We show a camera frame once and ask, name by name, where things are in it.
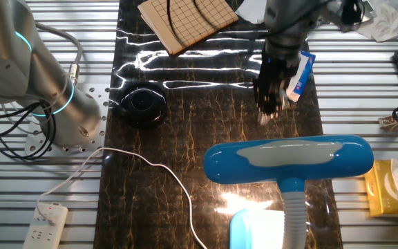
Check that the silver robot mounting plate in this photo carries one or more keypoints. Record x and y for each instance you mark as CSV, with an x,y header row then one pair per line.
x,y
95,93

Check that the crumpled white paper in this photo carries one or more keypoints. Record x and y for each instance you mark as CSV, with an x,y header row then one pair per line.
x,y
387,20

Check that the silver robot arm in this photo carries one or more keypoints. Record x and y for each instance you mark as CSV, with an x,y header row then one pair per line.
x,y
12,52

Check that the black round dish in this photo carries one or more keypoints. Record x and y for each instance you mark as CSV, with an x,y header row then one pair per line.
x,y
143,105

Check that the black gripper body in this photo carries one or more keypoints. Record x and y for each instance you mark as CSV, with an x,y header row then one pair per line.
x,y
271,79

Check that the blue and white carton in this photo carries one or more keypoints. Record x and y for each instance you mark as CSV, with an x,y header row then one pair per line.
x,y
304,74

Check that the white power strip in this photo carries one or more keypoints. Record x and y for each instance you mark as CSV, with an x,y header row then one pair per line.
x,y
40,235

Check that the yellow tissue pack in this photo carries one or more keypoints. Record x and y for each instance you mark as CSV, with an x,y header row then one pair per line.
x,y
378,190

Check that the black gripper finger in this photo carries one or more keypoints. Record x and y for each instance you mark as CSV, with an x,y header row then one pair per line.
x,y
283,98
264,115

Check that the wooden grid board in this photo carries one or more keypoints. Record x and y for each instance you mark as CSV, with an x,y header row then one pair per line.
x,y
188,24

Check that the blue desk lamp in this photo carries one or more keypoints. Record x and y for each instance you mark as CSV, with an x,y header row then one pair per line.
x,y
226,162

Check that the white paper sheet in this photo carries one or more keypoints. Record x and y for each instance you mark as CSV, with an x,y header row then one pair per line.
x,y
252,12

